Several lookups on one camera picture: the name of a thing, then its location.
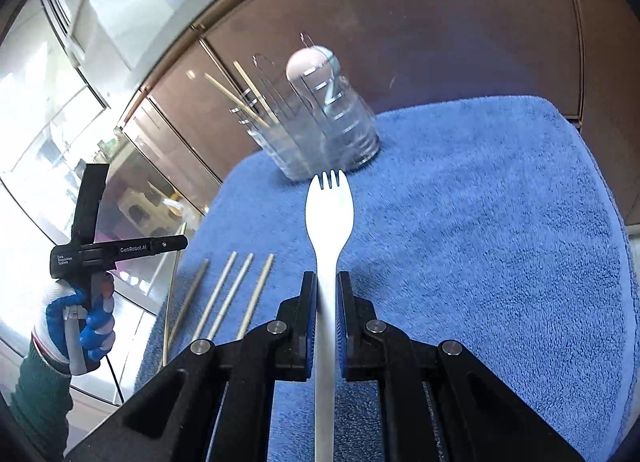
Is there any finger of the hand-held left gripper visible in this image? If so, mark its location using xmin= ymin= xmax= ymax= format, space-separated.
xmin=152 ymin=236 xmax=190 ymax=253

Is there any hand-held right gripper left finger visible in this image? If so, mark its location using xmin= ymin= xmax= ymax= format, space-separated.
xmin=65 ymin=270 xmax=318 ymax=462

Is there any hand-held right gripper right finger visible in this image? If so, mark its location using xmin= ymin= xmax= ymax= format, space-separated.
xmin=336 ymin=270 xmax=586 ymax=462

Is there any white plastic fork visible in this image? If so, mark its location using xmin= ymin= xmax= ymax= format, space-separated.
xmin=306 ymin=170 xmax=355 ymax=462

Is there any clear wire utensil holder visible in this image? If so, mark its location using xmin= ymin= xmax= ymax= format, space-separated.
xmin=231 ymin=32 xmax=381 ymax=182

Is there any pink plastic spoon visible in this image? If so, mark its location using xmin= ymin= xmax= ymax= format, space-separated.
xmin=286 ymin=48 xmax=335 ymax=108

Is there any light blue plastic spoon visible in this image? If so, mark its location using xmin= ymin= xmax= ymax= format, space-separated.
xmin=315 ymin=44 xmax=342 ymax=93

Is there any person's left forearm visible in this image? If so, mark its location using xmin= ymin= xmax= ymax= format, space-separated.
xmin=9 ymin=339 xmax=73 ymax=460

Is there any person's left hand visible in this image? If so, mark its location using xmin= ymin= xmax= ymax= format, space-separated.
xmin=31 ymin=276 xmax=117 ymax=365

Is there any orange plastic bag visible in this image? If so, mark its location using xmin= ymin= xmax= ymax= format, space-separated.
xmin=162 ymin=194 xmax=206 ymax=218

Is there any white plastic stool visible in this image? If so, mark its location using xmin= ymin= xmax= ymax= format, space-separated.
xmin=120 ymin=189 xmax=173 ymax=238

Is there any thin long wooden stick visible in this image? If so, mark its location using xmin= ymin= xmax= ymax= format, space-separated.
xmin=161 ymin=222 xmax=187 ymax=369

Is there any sliding glass door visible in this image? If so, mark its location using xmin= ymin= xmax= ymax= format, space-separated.
xmin=0 ymin=0 xmax=221 ymax=413

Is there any blue terry towel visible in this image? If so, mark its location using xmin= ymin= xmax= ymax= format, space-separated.
xmin=134 ymin=94 xmax=632 ymax=462

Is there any white foam box with lid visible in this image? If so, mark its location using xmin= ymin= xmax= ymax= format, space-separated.
xmin=70 ymin=0 xmax=201 ymax=73

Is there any black cable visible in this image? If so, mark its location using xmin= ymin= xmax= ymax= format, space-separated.
xmin=102 ymin=354 xmax=125 ymax=405

